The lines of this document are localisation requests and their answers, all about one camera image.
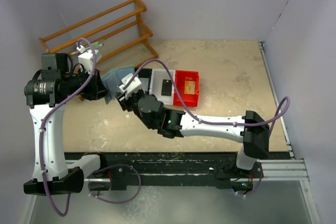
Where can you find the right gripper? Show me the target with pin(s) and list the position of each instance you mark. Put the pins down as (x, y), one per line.
(122, 100)

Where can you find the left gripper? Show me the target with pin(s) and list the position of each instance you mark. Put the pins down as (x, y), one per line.
(97, 85)

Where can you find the green card holder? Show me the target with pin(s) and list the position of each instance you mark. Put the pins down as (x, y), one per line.
(112, 80)

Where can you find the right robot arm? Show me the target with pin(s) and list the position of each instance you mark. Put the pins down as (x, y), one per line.
(250, 129)

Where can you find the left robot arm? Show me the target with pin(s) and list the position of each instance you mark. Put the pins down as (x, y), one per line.
(46, 94)

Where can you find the black credit card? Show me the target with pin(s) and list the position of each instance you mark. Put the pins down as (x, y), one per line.
(166, 89)

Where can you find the orange credit card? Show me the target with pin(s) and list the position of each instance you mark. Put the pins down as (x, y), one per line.
(189, 86)

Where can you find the black plastic bin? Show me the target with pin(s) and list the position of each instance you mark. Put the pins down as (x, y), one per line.
(145, 76)

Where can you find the white plastic bin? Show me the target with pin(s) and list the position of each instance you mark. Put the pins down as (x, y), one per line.
(161, 85)

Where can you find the pens on rack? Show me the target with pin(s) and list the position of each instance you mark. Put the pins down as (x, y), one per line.
(95, 45)

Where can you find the wooden rack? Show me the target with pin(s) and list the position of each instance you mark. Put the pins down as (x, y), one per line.
(122, 22)

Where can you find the red plastic bin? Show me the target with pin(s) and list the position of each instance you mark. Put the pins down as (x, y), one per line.
(180, 75)

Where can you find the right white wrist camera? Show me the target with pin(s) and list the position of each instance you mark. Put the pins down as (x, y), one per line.
(130, 84)

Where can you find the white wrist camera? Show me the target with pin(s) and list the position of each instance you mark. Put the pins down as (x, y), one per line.
(130, 84)
(85, 58)

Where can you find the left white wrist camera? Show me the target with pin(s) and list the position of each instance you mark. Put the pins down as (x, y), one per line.
(85, 58)

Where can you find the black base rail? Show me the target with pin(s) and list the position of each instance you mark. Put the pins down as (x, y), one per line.
(181, 169)

